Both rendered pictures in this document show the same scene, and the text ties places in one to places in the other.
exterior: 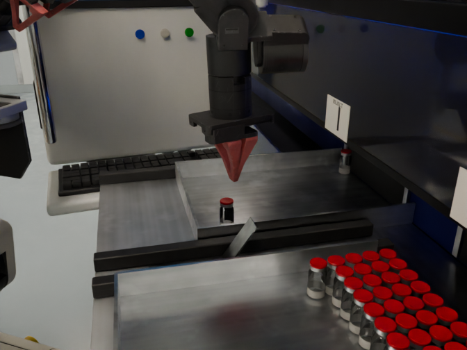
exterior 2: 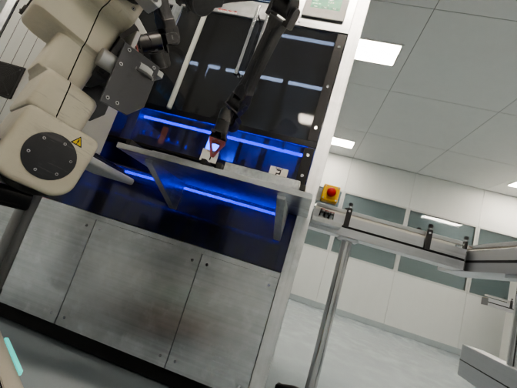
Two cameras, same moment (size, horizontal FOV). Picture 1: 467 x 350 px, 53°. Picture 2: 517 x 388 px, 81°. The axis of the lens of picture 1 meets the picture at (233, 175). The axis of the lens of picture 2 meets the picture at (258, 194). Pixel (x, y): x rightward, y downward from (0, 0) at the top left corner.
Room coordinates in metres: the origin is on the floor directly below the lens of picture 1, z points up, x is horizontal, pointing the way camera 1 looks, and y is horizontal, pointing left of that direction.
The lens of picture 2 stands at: (-0.07, 1.00, 0.66)
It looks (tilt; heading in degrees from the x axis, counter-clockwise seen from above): 10 degrees up; 294
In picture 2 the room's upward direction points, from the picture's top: 17 degrees clockwise
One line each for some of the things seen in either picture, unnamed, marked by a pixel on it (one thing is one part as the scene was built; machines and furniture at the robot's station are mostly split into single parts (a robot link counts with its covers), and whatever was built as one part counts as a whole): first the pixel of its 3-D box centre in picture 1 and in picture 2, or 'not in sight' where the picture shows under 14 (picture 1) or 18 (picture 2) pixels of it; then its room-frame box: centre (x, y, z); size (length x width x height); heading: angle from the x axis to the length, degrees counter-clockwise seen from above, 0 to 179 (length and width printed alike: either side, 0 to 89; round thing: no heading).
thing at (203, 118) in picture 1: (230, 100); (221, 130); (0.61, 0.00, 1.08); 0.10 x 0.07 x 0.07; 118
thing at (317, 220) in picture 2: not in sight; (325, 223); (0.17, -0.38, 0.87); 0.14 x 0.13 x 0.02; 103
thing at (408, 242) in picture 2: not in sight; (382, 231); (-0.07, -0.54, 0.92); 0.69 x 0.15 x 0.16; 13
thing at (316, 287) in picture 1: (317, 278); not in sight; (0.46, -0.10, 0.91); 0.02 x 0.02 x 0.05
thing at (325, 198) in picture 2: not in sight; (330, 194); (0.18, -0.34, 1.00); 0.08 x 0.07 x 0.07; 103
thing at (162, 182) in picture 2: not in sight; (162, 187); (0.79, 0.01, 0.80); 0.34 x 0.03 x 0.13; 103
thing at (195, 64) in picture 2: not in sight; (205, 61); (0.94, -0.14, 1.51); 0.47 x 0.01 x 0.59; 13
